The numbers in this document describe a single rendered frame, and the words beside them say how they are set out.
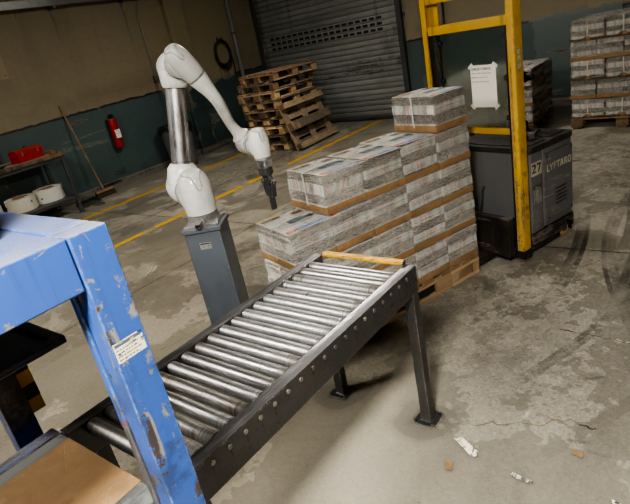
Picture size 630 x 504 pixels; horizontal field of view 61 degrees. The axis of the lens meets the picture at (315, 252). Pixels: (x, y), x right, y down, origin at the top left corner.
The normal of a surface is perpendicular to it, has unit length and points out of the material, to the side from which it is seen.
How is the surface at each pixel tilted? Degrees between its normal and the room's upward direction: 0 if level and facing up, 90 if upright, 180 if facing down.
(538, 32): 90
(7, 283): 90
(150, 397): 90
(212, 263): 90
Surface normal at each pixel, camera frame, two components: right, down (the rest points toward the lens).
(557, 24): -0.59, 0.41
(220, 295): -0.05, 0.39
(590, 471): -0.19, -0.91
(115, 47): 0.78, 0.09
